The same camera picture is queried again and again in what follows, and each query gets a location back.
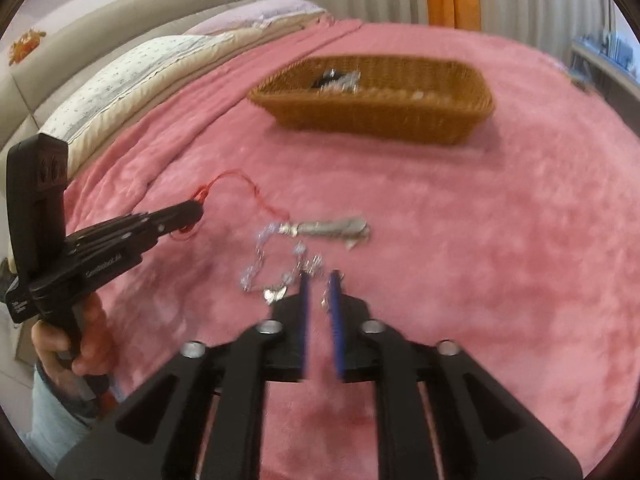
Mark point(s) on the silver hair clip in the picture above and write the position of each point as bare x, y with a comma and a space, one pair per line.
330, 228

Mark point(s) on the brown wicker basket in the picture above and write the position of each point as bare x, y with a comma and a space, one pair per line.
380, 115

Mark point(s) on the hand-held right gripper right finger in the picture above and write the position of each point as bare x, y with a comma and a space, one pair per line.
336, 330

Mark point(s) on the person's left forearm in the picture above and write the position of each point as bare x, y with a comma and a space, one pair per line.
55, 410

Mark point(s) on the beige padded headboard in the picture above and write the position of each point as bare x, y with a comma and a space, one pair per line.
100, 30

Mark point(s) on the white desk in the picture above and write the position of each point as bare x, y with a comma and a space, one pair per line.
610, 67

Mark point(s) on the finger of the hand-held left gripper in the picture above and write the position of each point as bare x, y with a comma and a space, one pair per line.
165, 217
130, 249

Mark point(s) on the orange plush toy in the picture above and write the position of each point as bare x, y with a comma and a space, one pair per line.
25, 45

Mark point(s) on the purple pillow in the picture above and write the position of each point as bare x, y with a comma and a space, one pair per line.
260, 12

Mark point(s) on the white floral pillow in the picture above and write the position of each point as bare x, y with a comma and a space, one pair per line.
125, 75

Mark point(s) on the person's left hand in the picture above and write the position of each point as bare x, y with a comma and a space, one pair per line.
95, 340

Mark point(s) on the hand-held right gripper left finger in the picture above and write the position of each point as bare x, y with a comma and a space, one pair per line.
305, 330

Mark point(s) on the beige folded quilt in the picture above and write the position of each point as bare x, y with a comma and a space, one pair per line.
150, 105

